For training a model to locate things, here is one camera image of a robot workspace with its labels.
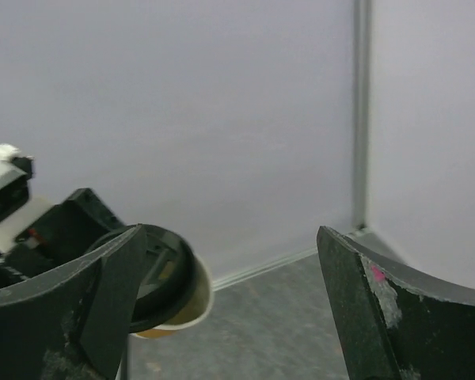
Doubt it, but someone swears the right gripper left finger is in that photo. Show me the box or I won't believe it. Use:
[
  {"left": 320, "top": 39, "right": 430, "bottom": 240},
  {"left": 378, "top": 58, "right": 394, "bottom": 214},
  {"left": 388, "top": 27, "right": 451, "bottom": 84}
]
[{"left": 0, "top": 225, "right": 146, "bottom": 379}]

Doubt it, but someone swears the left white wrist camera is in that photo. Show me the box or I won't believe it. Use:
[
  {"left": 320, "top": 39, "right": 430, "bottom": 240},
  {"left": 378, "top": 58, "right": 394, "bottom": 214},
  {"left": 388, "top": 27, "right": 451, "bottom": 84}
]
[{"left": 0, "top": 143, "right": 53, "bottom": 254}]

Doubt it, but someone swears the single brown paper cup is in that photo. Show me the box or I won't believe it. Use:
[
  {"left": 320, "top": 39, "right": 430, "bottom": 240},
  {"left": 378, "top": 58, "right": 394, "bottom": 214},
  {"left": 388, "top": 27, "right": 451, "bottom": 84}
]
[{"left": 132, "top": 255, "right": 215, "bottom": 339}]

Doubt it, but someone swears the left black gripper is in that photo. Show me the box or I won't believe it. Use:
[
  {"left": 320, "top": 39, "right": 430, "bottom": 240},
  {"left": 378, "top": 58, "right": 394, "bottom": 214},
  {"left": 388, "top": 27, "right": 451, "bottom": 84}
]
[{"left": 0, "top": 188, "right": 124, "bottom": 289}]

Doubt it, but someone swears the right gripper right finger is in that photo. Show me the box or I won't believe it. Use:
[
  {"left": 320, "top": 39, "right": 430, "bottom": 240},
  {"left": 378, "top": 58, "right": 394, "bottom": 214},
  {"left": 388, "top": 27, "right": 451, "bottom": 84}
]
[{"left": 317, "top": 226, "right": 475, "bottom": 379}]

